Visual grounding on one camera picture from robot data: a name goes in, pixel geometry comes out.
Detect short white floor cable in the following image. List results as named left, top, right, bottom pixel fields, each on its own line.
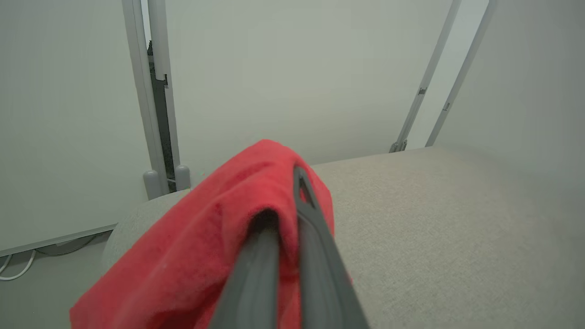
left=0, top=249, right=36, bottom=281

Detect grey fabric sofa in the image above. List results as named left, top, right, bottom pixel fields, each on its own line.
left=101, top=145, right=585, bottom=329

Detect white partition panel grey frame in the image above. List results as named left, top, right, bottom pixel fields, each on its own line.
left=147, top=0, right=462, bottom=191
left=425, top=0, right=585, bottom=151

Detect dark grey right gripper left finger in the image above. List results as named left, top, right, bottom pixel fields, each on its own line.
left=208, top=215, right=282, bottom=329

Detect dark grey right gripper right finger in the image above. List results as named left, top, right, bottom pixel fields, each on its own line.
left=292, top=165, right=370, bottom=329

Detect red t-shirt garment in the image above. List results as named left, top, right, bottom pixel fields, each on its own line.
left=69, top=139, right=352, bottom=329

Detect thin black floor cable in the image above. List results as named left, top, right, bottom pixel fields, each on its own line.
left=36, top=234, right=99, bottom=255

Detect white partition panel grey legs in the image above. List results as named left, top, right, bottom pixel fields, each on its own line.
left=0, top=0, right=170, bottom=257

